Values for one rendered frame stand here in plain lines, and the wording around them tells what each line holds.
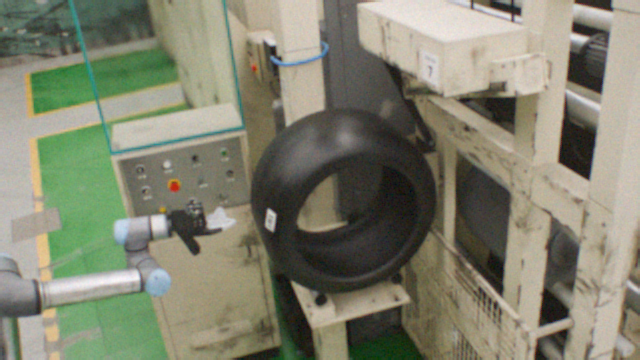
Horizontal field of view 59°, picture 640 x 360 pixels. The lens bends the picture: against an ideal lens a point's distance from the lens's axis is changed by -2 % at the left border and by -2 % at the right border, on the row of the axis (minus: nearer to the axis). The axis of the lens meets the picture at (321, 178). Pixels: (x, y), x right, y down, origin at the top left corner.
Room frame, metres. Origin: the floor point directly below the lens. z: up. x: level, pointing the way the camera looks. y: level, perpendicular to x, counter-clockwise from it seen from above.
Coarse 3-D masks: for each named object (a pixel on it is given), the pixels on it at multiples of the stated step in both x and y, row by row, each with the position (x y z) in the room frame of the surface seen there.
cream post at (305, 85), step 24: (288, 0) 1.90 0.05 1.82; (312, 0) 1.92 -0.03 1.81; (288, 24) 1.90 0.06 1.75; (312, 24) 1.92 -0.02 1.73; (288, 48) 1.90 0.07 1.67; (312, 48) 1.92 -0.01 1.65; (288, 72) 1.90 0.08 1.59; (312, 72) 1.92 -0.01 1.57; (288, 96) 1.91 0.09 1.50; (312, 96) 1.92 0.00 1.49; (312, 192) 1.91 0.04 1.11; (312, 216) 1.90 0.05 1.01; (336, 336) 1.92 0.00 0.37
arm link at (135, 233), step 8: (120, 224) 1.45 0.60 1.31; (128, 224) 1.45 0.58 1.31; (136, 224) 1.46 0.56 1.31; (144, 224) 1.46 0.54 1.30; (120, 232) 1.43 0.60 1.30; (128, 232) 1.44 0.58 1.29; (136, 232) 1.44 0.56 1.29; (144, 232) 1.45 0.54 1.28; (152, 232) 1.45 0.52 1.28; (120, 240) 1.43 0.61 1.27; (128, 240) 1.43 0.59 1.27; (136, 240) 1.44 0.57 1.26; (144, 240) 1.45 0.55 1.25; (128, 248) 1.43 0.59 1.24; (136, 248) 1.43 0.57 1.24
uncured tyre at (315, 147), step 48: (288, 144) 1.62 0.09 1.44; (336, 144) 1.53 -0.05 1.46; (384, 144) 1.56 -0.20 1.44; (288, 192) 1.48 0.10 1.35; (384, 192) 1.85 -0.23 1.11; (432, 192) 1.60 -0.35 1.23; (288, 240) 1.46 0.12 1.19; (336, 240) 1.80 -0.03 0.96; (384, 240) 1.76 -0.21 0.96; (336, 288) 1.50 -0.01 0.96
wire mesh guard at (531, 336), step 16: (416, 256) 1.88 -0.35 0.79; (432, 256) 1.75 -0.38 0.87; (400, 272) 2.02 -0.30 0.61; (416, 272) 1.88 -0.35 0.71; (448, 320) 1.62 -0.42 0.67; (480, 320) 1.41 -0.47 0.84; (496, 320) 1.33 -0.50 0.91; (512, 320) 1.24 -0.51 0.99; (448, 336) 1.62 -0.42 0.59; (464, 336) 1.50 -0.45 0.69; (496, 336) 1.33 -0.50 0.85; (528, 336) 1.17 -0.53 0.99; (464, 352) 1.50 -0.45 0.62; (496, 352) 1.32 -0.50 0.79; (512, 352) 1.24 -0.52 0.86; (528, 352) 1.16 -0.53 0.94
